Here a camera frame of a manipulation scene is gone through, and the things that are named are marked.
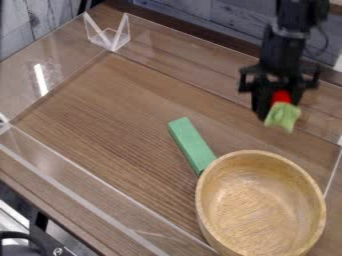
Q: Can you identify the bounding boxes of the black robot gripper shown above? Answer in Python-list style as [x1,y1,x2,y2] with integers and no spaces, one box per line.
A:
[238,25,321,121]

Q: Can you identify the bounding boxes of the red plush strawberry toy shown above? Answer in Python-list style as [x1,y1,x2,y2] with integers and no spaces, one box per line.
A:
[264,90,302,133]

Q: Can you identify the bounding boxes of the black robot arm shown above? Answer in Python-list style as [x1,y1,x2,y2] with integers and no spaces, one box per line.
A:
[238,0,330,121]

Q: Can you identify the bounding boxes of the green rectangular block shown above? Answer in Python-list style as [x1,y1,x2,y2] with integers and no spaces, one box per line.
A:
[169,117,217,176]

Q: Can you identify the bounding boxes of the wooden bowl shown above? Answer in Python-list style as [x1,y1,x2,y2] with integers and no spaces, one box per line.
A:
[196,150,326,256]

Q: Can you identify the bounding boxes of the clear acrylic enclosure wall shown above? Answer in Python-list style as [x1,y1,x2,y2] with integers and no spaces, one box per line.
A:
[0,6,342,256]

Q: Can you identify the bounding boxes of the black table frame bracket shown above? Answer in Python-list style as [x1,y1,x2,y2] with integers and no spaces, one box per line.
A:
[30,211,77,256]

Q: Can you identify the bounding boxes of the black cable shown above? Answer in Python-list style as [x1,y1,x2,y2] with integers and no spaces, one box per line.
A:
[0,230,38,256]

